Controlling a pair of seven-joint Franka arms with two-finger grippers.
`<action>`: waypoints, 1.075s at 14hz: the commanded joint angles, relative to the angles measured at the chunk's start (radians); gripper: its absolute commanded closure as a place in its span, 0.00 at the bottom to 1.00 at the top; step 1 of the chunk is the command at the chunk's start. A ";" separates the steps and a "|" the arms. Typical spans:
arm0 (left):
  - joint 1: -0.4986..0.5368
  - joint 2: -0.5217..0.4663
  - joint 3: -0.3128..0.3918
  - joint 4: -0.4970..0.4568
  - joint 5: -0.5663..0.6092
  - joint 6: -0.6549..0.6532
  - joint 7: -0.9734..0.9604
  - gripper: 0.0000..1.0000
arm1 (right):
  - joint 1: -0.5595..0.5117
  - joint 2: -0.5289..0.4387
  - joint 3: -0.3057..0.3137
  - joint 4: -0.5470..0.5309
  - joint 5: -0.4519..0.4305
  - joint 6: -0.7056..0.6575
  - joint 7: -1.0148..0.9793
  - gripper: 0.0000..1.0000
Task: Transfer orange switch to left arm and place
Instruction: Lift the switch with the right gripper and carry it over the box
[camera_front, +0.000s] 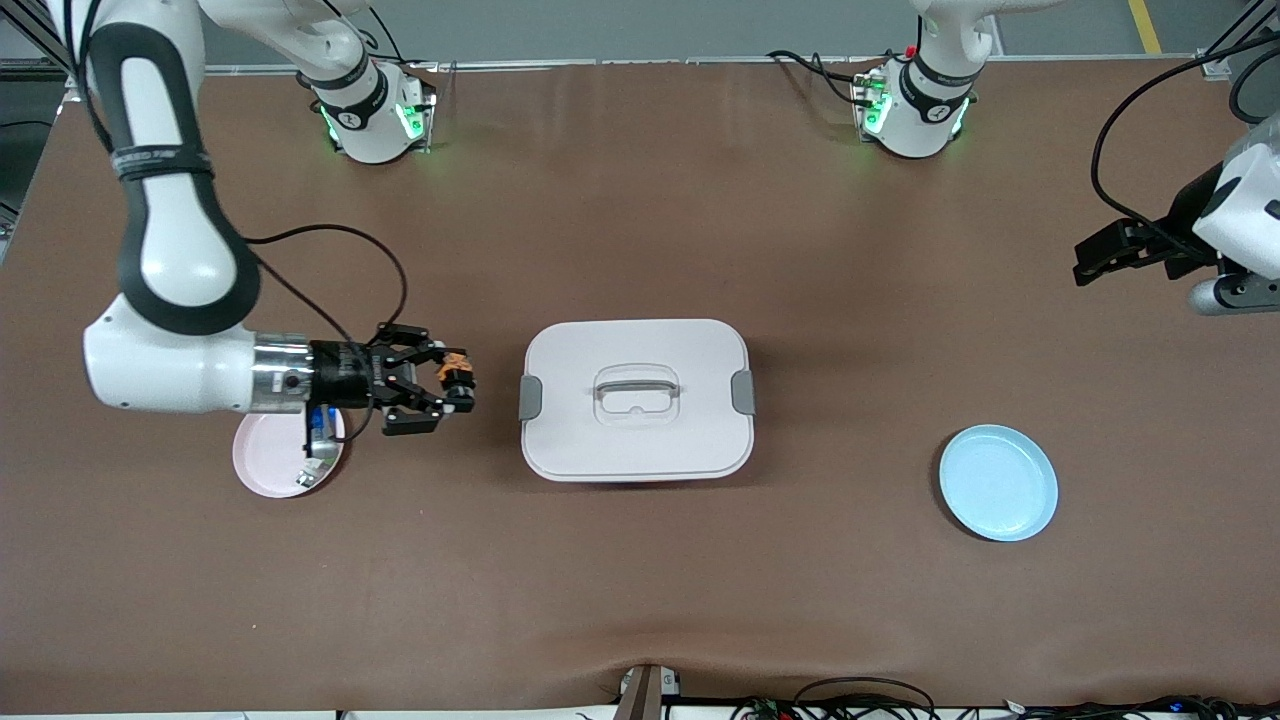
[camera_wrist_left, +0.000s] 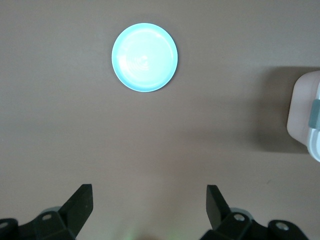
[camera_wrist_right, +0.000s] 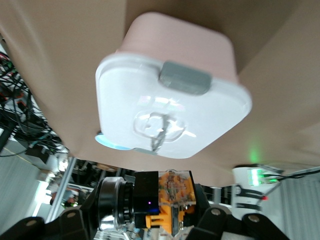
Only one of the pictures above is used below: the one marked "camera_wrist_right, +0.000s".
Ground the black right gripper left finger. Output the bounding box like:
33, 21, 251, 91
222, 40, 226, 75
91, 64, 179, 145
0, 181, 103, 240

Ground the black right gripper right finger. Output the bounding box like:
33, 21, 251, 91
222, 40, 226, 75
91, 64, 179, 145
174, 183, 288, 240

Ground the black orange small motor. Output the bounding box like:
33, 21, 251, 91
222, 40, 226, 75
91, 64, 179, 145
97, 169, 197, 238

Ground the white lidded storage box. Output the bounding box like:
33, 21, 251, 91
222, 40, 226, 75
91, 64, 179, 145
94, 12, 253, 160

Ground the light blue round plate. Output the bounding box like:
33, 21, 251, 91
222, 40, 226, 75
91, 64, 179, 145
94, 133, 132, 152

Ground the aluminium profile post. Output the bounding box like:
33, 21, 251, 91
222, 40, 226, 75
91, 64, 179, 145
48, 156, 77, 222

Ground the black base power cable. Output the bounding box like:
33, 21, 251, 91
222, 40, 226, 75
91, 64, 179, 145
272, 167, 320, 181

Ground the black cable tangle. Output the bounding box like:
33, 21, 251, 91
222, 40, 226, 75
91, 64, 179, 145
0, 37, 68, 161

